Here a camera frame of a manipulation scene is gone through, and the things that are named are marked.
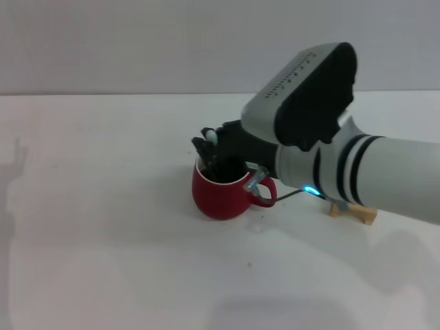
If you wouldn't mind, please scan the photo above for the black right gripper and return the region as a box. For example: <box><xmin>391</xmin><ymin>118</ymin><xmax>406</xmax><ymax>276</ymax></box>
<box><xmin>191</xmin><ymin>119</ymin><xmax>280</xmax><ymax>175</ymax></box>

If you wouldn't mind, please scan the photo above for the light blue handled metal spoon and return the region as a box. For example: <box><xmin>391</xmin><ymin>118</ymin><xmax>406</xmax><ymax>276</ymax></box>
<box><xmin>205</xmin><ymin>128</ymin><xmax>219</xmax><ymax>162</ymax></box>

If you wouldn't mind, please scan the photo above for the red ceramic coffee cup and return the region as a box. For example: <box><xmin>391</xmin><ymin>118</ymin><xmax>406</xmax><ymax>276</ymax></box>
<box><xmin>191</xmin><ymin>156</ymin><xmax>278</xmax><ymax>221</ymax></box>

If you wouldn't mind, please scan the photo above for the light wooden spoon rest block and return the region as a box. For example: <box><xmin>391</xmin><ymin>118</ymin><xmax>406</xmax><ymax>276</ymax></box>
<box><xmin>329</xmin><ymin>201</ymin><xmax>377</xmax><ymax>226</ymax></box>

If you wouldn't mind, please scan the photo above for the thin black cable with connector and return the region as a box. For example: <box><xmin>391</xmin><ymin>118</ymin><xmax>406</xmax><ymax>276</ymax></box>
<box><xmin>244</xmin><ymin>166</ymin><xmax>348</xmax><ymax>211</ymax></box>

